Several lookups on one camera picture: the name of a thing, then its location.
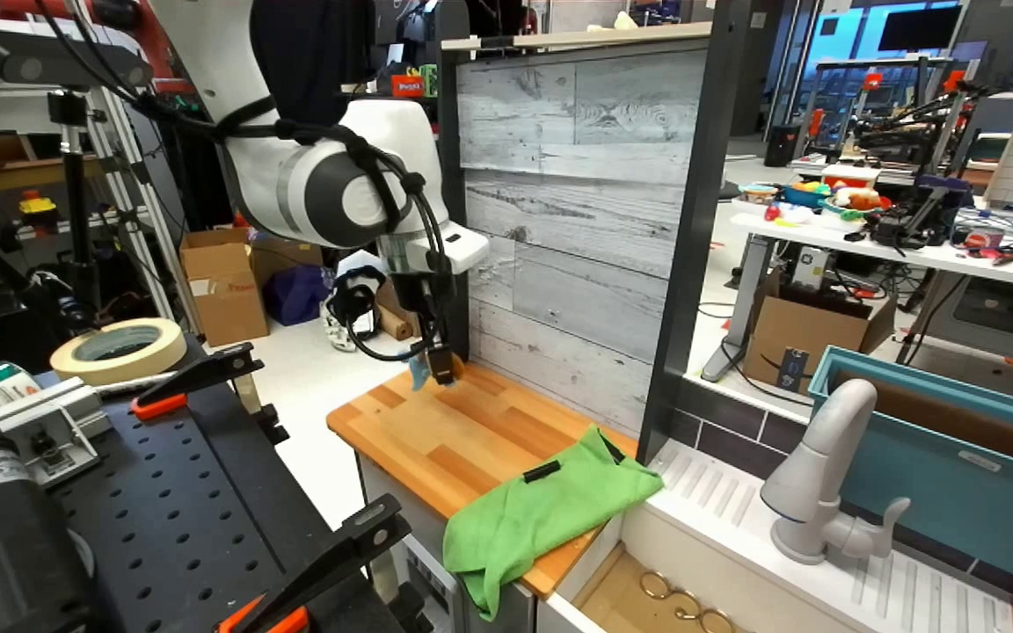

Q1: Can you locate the black and orange 3D printer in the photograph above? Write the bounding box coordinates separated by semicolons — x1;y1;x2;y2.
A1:
802;65;976;181

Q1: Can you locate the thin black frame post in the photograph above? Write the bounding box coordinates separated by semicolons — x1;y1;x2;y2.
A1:
435;39;474;373

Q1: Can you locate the grey camera bar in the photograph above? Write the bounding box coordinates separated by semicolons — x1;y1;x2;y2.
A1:
0;24;155;93

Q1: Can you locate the white work table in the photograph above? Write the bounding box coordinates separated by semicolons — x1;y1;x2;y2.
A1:
695;196;1013;383

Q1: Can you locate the green cloth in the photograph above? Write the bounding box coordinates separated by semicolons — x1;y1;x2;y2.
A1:
439;423;668;622

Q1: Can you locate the black tab on cloth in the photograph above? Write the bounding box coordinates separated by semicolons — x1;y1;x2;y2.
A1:
519;459;566;487

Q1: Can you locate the small red box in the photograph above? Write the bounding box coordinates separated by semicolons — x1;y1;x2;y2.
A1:
386;72;428;103

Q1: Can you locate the dark monitor screen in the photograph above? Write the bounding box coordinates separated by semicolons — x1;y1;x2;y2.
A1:
877;3;962;57

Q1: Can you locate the grey wood pattern backdrop panel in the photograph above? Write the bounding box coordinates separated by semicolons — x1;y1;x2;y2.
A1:
454;46;709;441

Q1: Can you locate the black clamp with orange handle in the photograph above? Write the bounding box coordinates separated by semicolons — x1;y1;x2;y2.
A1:
214;491;413;633
126;340;266;425

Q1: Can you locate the dark blue bag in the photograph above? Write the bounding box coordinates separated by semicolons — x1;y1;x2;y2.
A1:
265;261;330;326

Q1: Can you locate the tall cardboard box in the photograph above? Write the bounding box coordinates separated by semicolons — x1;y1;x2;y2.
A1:
179;226;274;349

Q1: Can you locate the beige masking tape roll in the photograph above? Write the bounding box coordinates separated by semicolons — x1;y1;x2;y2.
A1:
44;315;188;386

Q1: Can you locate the grey plastic faucet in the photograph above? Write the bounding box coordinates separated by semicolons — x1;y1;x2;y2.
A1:
759;377;918;574

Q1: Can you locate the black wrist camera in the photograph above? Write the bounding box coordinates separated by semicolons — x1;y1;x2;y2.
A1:
326;248;392;345

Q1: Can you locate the teal plastic bin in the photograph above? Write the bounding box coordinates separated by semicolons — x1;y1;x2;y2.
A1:
804;345;1013;614

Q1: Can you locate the dark tile backsplash strip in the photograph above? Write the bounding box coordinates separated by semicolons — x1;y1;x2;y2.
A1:
657;371;820;483

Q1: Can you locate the cardboard box with white label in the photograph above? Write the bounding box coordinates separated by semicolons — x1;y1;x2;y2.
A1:
374;277;425;345

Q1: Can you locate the wide black frame post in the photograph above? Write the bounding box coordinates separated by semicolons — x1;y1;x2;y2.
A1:
635;0;755;469

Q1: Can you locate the low cardboard box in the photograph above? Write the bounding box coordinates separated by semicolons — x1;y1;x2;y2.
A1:
248;235;326;294

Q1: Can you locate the cardboard box under table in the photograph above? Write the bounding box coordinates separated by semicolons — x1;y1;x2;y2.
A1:
743;288;896;397

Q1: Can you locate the black camera stand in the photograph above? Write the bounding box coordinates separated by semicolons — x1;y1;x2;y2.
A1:
44;84;105;331

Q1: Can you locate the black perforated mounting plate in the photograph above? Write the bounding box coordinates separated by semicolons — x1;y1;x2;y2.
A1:
44;380;404;633

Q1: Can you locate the white toy sink unit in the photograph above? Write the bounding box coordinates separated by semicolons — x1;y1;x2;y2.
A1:
534;435;1013;633

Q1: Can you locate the white labelled device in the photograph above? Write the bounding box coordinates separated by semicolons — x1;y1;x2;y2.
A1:
0;359;100;487

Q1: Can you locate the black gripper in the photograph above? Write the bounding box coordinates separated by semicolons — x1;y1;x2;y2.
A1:
392;267;459;392

